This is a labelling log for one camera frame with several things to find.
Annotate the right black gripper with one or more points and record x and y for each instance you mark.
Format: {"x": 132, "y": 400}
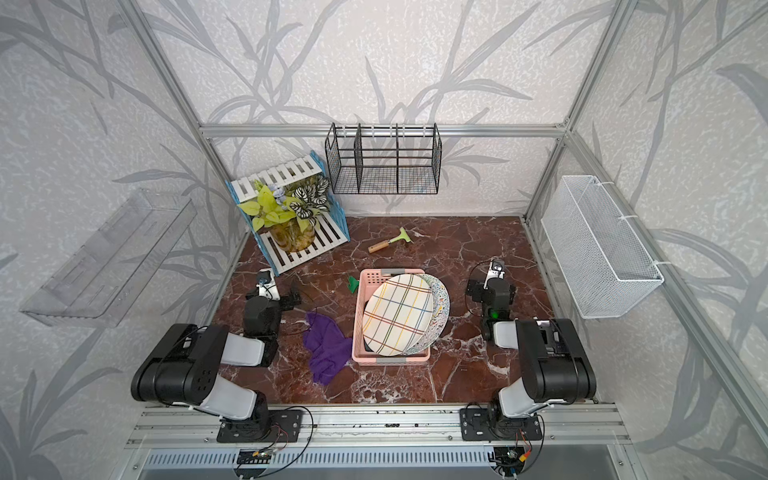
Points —
{"x": 489, "y": 288}

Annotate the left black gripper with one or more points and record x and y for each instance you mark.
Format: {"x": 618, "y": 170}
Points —
{"x": 282, "y": 299}

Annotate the colourful patterned round plate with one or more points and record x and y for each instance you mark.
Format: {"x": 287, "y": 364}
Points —
{"x": 441, "y": 310}

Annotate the purple cloth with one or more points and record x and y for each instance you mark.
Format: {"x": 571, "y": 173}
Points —
{"x": 330, "y": 349}

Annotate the striped plaid round plate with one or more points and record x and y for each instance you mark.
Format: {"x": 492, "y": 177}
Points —
{"x": 397, "y": 315}

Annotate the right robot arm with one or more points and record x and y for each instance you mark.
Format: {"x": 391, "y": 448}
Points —
{"x": 554, "y": 368}

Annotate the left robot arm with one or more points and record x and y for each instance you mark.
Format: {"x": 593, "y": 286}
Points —
{"x": 183, "y": 368}

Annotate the small green plastic piece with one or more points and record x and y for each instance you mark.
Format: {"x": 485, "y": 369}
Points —
{"x": 353, "y": 284}

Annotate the pink plastic basket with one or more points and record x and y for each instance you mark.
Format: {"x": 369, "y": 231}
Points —
{"x": 369, "y": 281}

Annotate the potted plant glass vase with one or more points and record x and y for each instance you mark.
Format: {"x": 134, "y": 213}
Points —
{"x": 289, "y": 213}

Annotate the blue white slatted crate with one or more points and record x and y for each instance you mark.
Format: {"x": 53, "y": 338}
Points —
{"x": 331, "y": 229}

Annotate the left electronics board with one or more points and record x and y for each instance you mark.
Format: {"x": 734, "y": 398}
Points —
{"x": 261, "y": 458}

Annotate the electronics board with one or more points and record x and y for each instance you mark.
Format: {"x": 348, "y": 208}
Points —
{"x": 261, "y": 458}
{"x": 508, "y": 462}

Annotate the right electronics board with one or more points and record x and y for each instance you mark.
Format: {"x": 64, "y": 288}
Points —
{"x": 508, "y": 462}

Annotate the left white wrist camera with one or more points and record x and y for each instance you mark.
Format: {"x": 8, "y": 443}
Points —
{"x": 266, "y": 285}

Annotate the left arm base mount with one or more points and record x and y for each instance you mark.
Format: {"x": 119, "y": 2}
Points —
{"x": 276, "y": 426}

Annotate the white mesh wall basket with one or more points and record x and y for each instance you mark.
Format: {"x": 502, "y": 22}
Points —
{"x": 604, "y": 264}

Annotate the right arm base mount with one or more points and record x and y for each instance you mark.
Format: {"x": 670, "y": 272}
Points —
{"x": 479, "y": 424}

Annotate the black wire basket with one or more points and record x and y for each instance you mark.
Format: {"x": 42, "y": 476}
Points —
{"x": 384, "y": 160}

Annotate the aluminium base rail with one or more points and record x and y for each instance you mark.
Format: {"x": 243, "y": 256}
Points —
{"x": 380, "y": 425}

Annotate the clear acrylic wall shelf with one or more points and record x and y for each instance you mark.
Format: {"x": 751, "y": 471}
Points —
{"x": 99, "y": 284}

